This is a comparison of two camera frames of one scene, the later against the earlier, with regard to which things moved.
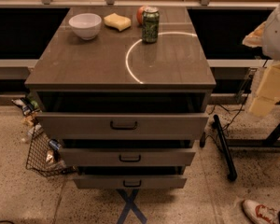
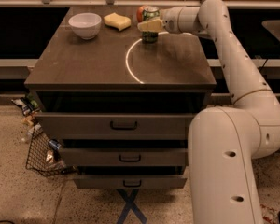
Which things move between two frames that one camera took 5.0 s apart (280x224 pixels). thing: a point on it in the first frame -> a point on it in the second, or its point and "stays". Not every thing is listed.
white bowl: x=85 y=25 stays
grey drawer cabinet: x=126 y=88 stays
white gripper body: x=277 y=36 -> x=169 y=20
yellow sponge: x=117 y=21 stays
